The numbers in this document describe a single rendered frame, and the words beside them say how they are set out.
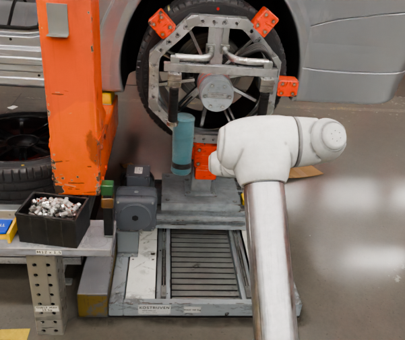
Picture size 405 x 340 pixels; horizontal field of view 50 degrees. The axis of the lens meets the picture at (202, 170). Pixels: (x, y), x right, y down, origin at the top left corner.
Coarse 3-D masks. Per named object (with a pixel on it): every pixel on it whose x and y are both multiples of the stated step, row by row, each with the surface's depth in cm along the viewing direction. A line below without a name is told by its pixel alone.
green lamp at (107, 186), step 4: (104, 180) 142; (108, 180) 142; (112, 180) 142; (104, 184) 140; (108, 184) 140; (112, 184) 140; (100, 188) 140; (104, 188) 140; (108, 188) 140; (112, 188) 140; (104, 192) 140; (108, 192) 140; (112, 192) 141
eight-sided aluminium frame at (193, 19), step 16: (192, 16) 166; (208, 16) 166; (224, 16) 171; (240, 16) 170; (176, 32) 168; (256, 32) 170; (160, 48) 171; (272, 96) 184; (160, 112) 184; (256, 112) 191; (272, 112) 187
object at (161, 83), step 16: (192, 32) 179; (240, 48) 183; (224, 64) 186; (160, 80) 204; (192, 80) 189; (160, 96) 189; (192, 96) 192; (256, 96) 198; (192, 112) 213; (208, 112) 216; (224, 112) 197; (240, 112) 204; (208, 128) 199
